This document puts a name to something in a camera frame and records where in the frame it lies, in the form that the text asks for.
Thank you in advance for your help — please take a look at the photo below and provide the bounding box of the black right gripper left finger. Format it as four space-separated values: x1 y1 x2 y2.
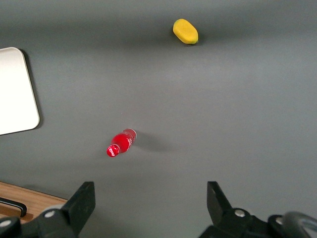
37 181 96 238

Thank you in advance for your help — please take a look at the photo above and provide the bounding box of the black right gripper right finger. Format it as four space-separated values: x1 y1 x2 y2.
199 181 270 238

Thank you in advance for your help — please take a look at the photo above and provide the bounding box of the white tray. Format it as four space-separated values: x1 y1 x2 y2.
0 47 41 136

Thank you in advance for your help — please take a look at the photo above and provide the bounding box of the wooden board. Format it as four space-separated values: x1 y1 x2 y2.
0 181 68 225

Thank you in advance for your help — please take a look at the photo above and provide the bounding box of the red soda bottle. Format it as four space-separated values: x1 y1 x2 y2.
106 128 137 158

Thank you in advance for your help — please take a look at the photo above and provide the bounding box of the yellow mango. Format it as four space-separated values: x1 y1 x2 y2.
172 18 199 45

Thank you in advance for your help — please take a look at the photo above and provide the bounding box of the black metal handle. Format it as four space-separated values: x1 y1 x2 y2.
0 197 27 218

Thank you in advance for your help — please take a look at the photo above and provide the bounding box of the grey cable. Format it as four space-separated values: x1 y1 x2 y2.
282 211 317 238

